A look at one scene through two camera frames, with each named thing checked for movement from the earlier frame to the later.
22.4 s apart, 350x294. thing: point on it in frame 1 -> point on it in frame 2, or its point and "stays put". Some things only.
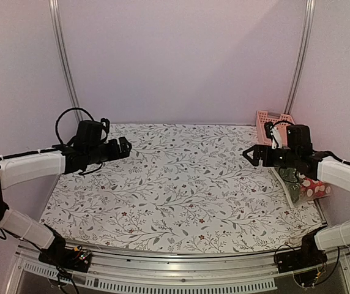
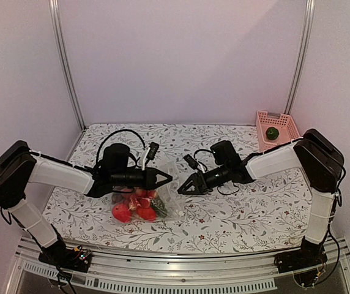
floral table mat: [183, 188] stays put
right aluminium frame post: [309, 18] stays put
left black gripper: [125, 151] -> [150, 178]
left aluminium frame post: [54, 9] stays put
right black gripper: [260, 149] -> [197, 180]
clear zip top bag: [300, 187] -> [166, 200]
